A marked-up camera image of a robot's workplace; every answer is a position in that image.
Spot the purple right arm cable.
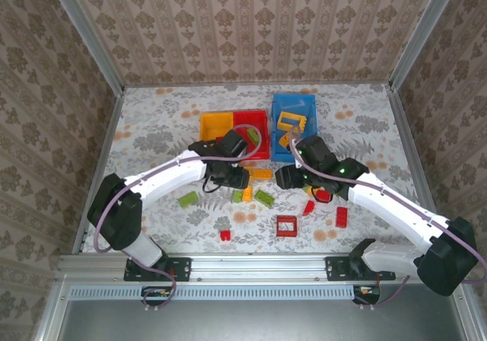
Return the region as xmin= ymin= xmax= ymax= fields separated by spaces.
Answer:
xmin=288 ymin=126 xmax=487 ymax=308

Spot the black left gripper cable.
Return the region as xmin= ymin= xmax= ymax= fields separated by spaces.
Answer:
xmin=202 ymin=175 xmax=226 ymax=195

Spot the blue plastic bin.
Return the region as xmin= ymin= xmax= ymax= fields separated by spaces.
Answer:
xmin=270 ymin=92 xmax=319 ymax=163

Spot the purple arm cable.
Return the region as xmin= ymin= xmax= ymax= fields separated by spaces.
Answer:
xmin=288 ymin=126 xmax=487 ymax=308
xmin=94 ymin=124 xmax=264 ymax=314

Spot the aluminium lower frame bar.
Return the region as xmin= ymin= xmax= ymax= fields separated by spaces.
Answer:
xmin=458 ymin=293 xmax=481 ymax=341
xmin=34 ymin=279 xmax=73 ymax=341

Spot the slotted grey cable duct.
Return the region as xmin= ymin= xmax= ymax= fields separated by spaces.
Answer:
xmin=69 ymin=284 xmax=358 ymax=301

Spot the yellow plastic bin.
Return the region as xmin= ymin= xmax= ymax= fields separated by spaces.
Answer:
xmin=199 ymin=111 xmax=235 ymax=144

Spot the grey metal panel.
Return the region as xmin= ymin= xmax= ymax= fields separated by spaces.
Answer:
xmin=56 ymin=283 xmax=471 ymax=341

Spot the yellow window frame lego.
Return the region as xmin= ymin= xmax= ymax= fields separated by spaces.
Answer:
xmin=276 ymin=110 xmax=307 ymax=132

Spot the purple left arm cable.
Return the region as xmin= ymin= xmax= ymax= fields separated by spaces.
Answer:
xmin=94 ymin=124 xmax=264 ymax=314

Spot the red plastic bin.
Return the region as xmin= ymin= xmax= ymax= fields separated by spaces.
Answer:
xmin=231 ymin=109 xmax=271 ymax=162

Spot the aluminium table edge rail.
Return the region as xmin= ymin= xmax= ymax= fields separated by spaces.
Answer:
xmin=387 ymin=84 xmax=444 ymax=228
xmin=71 ymin=87 xmax=126 ymax=254
xmin=122 ymin=81 xmax=393 ymax=89

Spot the red window frame lego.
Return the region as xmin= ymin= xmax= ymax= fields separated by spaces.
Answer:
xmin=275 ymin=215 xmax=299 ymax=238

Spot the aluminium frame post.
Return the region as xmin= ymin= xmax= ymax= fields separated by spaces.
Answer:
xmin=388 ymin=0 xmax=464 ymax=91
xmin=44 ymin=0 xmax=126 ymax=95

